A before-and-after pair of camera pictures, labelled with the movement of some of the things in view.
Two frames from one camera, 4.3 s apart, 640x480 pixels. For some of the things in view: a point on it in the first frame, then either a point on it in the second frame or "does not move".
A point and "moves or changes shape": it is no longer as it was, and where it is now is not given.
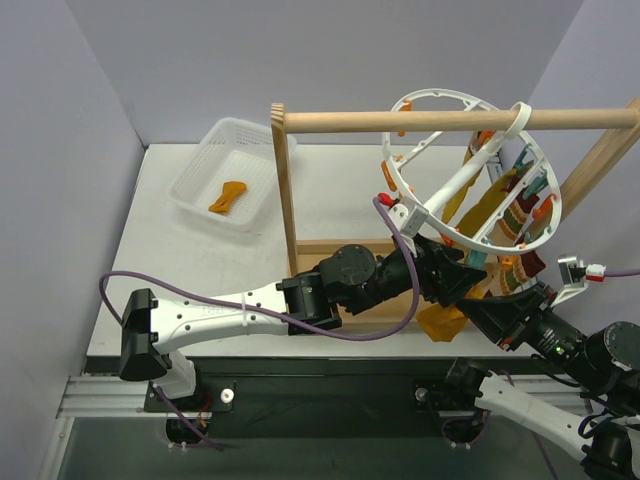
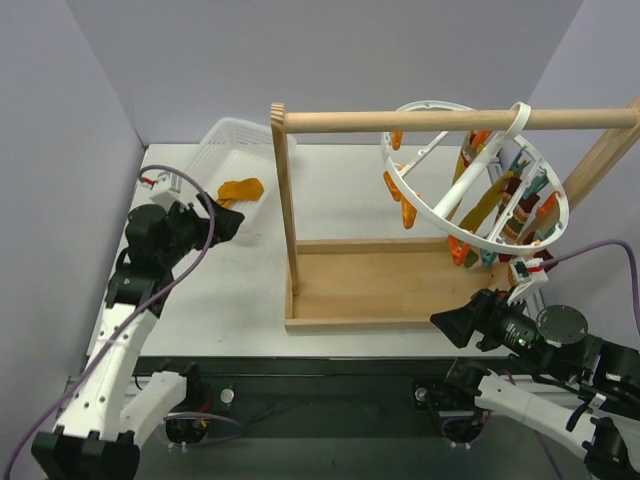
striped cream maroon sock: (516, 268) moves or changes shape
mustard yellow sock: (487, 205) to (474, 142)
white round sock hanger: (473, 171) does not move
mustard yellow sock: (441, 322) to (249, 189)
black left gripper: (432, 267) to (201, 220)
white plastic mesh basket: (230, 177) does not move
